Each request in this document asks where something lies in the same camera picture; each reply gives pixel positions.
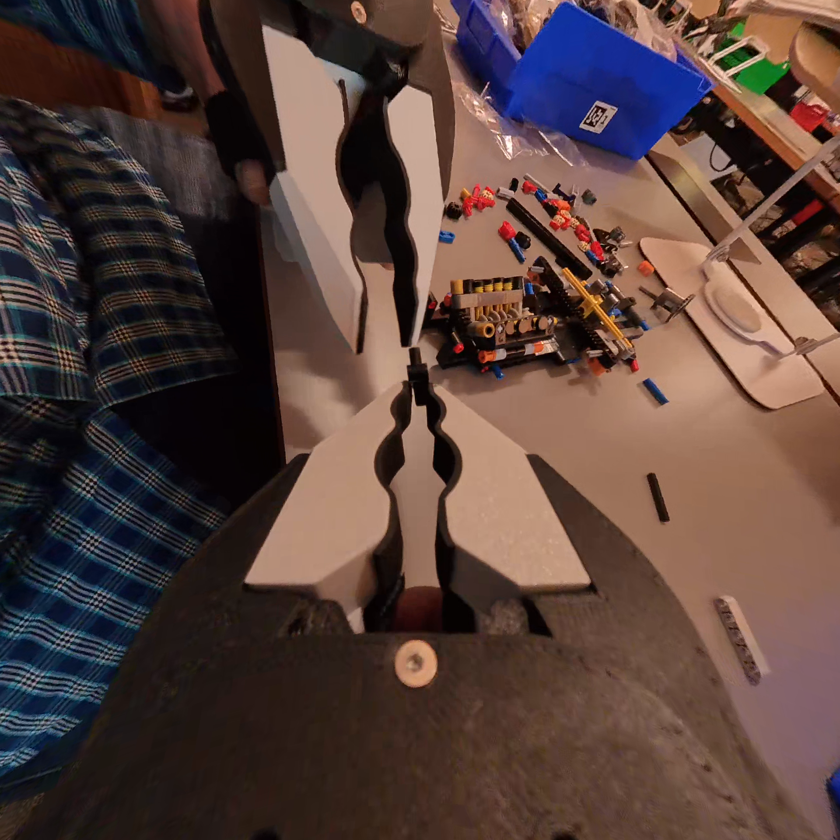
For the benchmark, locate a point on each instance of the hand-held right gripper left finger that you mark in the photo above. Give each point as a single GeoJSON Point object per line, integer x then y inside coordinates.
{"type": "Point", "coordinates": [328, 518]}

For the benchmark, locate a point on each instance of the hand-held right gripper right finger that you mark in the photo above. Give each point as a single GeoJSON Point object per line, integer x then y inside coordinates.
{"type": "Point", "coordinates": [512, 525]}

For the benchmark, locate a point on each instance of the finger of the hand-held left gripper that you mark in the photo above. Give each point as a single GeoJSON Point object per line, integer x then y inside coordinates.
{"type": "Point", "coordinates": [308, 131]}
{"type": "Point", "coordinates": [420, 197]}

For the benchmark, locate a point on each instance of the small black lego pin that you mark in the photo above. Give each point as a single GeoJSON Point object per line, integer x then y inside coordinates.
{"type": "Point", "coordinates": [417, 377]}

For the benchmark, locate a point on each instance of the person's left forearm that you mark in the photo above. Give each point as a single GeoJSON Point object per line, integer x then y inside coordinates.
{"type": "Point", "coordinates": [193, 46]}

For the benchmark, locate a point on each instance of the long black lego beam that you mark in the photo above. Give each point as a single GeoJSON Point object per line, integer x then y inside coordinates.
{"type": "Point", "coordinates": [544, 236]}

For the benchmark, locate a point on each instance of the short black lego axle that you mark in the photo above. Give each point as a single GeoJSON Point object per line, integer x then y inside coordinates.
{"type": "Point", "coordinates": [658, 497]}

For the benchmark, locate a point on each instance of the lego vehicle assembly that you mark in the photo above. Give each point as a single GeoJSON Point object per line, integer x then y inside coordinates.
{"type": "Point", "coordinates": [518, 328]}

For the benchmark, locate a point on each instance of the blue lego pin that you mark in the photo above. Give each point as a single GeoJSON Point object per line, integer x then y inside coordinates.
{"type": "Point", "coordinates": [655, 390]}

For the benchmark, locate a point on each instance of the grey lego beam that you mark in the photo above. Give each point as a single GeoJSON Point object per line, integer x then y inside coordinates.
{"type": "Point", "coordinates": [741, 640]}

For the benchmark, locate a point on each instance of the person's left hand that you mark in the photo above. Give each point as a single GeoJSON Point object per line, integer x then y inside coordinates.
{"type": "Point", "coordinates": [236, 131]}

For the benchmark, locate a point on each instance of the small blue bin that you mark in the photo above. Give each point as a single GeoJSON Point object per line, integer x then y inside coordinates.
{"type": "Point", "coordinates": [482, 33]}

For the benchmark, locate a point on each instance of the crumpled clear plastic bag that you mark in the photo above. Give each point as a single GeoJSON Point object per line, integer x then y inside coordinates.
{"type": "Point", "coordinates": [525, 141]}

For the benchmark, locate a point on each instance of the blue bin with square tag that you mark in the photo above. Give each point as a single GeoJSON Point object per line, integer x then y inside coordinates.
{"type": "Point", "coordinates": [577, 72]}

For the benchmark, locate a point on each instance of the small grey metal part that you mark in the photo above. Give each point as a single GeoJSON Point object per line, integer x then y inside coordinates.
{"type": "Point", "coordinates": [669, 303]}

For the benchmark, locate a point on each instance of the person in plaid shirt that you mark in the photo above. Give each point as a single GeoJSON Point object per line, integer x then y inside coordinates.
{"type": "Point", "coordinates": [98, 328]}

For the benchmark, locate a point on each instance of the beige flat board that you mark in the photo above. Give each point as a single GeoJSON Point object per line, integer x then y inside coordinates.
{"type": "Point", "coordinates": [774, 384]}

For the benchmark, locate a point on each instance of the white desk lamp stand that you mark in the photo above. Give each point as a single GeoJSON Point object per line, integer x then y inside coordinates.
{"type": "Point", "coordinates": [735, 305]}

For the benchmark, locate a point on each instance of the green box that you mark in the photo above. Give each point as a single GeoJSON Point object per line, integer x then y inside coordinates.
{"type": "Point", "coordinates": [761, 72]}

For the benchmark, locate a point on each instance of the wide blue plastic bin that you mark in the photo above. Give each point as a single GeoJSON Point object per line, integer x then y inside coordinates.
{"type": "Point", "coordinates": [835, 784]}

